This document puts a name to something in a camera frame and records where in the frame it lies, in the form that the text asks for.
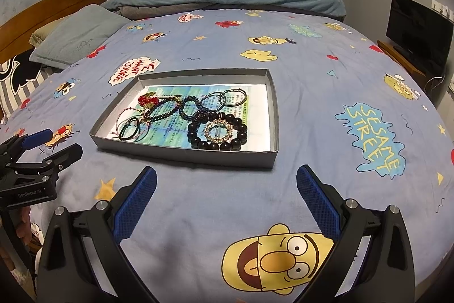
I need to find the black hair tie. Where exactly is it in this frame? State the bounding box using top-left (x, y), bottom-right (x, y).
top-left (117, 116), bottom-right (142, 142)

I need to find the pink cord bracelet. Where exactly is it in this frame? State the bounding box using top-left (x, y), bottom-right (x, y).
top-left (109, 105), bottom-right (153, 141)

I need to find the dark small bead bracelet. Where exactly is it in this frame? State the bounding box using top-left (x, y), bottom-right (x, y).
top-left (143, 97), bottom-right (184, 123)

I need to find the pearl gold hair pin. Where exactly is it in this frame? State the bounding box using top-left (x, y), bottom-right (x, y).
top-left (155, 95), bottom-right (182, 101)

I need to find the black large bead bracelet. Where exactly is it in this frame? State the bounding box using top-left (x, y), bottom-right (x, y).
top-left (186, 110), bottom-right (249, 152)

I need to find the dark blue bead bracelet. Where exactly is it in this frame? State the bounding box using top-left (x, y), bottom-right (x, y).
top-left (177, 95), bottom-right (207, 121)

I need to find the gold round hair clip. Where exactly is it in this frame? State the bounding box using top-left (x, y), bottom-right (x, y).
top-left (203, 112), bottom-right (233, 145)

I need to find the thin silver bangle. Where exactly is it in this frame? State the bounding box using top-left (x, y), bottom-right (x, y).
top-left (222, 88), bottom-right (248, 108)

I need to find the grey shallow cardboard tray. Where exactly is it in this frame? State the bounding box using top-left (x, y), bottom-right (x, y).
top-left (90, 68), bottom-right (279, 168)

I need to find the black white striped pillow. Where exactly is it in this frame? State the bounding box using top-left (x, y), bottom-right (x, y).
top-left (1, 49), bottom-right (57, 120)

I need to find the wooden headboard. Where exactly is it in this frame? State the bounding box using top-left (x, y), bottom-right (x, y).
top-left (1, 0), bottom-right (107, 63)

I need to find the olive pillow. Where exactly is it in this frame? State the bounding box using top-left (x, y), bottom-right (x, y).
top-left (28, 15), bottom-right (69, 49)

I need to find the grey green pillow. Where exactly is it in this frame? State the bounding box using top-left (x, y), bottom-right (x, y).
top-left (29, 4), bottom-right (129, 70)

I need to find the blue cartoon bed sheet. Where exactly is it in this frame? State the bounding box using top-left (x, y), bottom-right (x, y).
top-left (1, 9), bottom-right (453, 302)

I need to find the teal folded blanket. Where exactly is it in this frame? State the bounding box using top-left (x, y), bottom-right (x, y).
top-left (102, 0), bottom-right (347, 21)

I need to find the wooden tv stand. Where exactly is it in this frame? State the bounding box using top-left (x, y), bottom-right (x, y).
top-left (377, 40), bottom-right (440, 91)

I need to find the blue green printed paper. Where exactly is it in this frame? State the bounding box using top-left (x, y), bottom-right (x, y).
top-left (107, 84), bottom-right (271, 151)

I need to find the black television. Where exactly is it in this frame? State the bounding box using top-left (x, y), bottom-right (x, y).
top-left (386, 0), bottom-right (453, 76)

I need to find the white wall hook rack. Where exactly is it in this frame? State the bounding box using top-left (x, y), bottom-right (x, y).
top-left (431, 0), bottom-right (454, 22)

